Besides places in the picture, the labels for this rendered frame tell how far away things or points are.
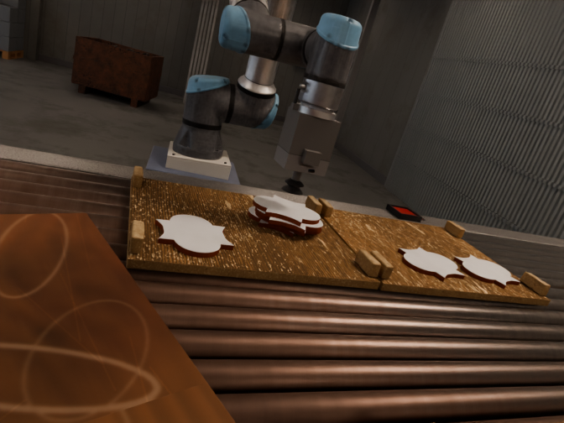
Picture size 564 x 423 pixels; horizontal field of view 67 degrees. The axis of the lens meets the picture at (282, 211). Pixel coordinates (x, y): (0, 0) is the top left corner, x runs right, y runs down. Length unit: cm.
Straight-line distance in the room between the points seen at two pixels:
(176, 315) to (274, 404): 17
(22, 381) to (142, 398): 6
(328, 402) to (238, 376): 10
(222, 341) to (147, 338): 22
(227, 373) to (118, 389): 22
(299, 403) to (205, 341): 13
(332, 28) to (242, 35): 16
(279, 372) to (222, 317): 11
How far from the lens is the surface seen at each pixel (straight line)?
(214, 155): 128
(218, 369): 48
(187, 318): 55
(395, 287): 77
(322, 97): 76
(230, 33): 81
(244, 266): 65
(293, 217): 79
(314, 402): 48
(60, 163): 101
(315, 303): 66
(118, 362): 29
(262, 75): 125
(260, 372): 50
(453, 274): 90
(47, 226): 44
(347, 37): 76
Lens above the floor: 123
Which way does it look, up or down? 19 degrees down
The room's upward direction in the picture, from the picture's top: 16 degrees clockwise
